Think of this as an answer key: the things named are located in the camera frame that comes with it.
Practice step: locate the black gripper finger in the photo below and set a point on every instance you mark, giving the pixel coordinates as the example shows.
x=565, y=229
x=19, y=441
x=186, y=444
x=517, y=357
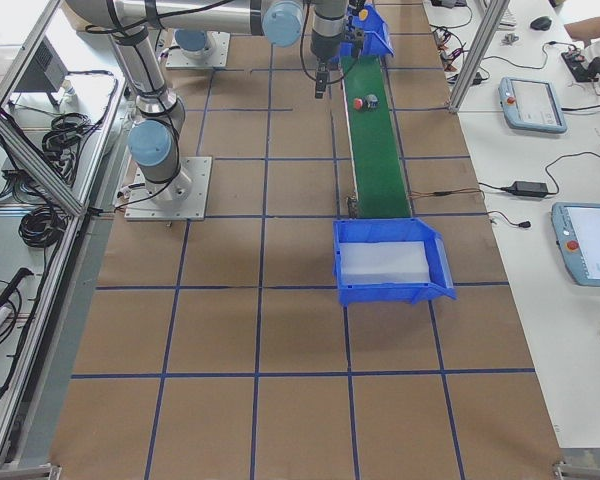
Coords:
x=322, y=77

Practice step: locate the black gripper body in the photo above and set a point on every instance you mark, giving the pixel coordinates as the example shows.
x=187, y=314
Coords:
x=323, y=45

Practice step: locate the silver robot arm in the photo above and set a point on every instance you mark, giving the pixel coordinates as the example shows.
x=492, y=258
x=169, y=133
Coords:
x=193, y=42
x=154, y=143

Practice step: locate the person's hand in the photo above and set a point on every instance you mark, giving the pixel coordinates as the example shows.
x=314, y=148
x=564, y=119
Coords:
x=584, y=30

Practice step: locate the blue bin left side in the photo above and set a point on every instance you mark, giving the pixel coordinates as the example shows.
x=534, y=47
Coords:
x=377, y=39

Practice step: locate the blue bin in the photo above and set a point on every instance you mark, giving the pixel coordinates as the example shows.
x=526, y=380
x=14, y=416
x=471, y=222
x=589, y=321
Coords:
x=377, y=39
x=394, y=230

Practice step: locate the green conveyor belt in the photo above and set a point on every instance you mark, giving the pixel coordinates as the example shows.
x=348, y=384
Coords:
x=379, y=179

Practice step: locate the white foam pad right bin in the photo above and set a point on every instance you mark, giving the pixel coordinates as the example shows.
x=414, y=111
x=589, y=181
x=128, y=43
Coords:
x=383, y=262

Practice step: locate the blue bin right side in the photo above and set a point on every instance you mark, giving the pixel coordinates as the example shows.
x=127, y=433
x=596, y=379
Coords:
x=394, y=230

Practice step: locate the teach pendant near left bin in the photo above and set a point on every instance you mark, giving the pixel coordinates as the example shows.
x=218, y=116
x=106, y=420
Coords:
x=531, y=105

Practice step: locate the teach pendant bin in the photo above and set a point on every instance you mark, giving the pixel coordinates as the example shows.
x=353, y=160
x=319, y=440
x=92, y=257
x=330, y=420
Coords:
x=577, y=231
x=531, y=105

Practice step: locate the black computer mouse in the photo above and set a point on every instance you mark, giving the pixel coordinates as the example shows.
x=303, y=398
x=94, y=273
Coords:
x=542, y=23

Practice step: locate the black power adapter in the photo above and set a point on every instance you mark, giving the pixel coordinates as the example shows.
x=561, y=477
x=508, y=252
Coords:
x=530, y=189

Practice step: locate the black circuit board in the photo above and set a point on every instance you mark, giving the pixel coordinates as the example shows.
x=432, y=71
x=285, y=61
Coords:
x=578, y=66

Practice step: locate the grey control box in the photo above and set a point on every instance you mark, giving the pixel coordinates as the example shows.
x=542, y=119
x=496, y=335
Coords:
x=45, y=73

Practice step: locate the brown paper table cover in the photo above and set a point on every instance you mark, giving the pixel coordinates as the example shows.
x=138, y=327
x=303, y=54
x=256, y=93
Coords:
x=218, y=349

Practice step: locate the teach pendant near right bin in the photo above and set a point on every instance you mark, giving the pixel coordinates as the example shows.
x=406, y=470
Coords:
x=577, y=231

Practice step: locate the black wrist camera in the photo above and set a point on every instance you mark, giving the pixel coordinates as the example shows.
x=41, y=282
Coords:
x=356, y=39

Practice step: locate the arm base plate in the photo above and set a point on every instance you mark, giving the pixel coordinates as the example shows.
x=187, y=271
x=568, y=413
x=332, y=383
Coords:
x=177, y=59
x=184, y=198

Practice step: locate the aluminium frame post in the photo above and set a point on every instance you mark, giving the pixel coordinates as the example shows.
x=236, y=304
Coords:
x=478, y=48

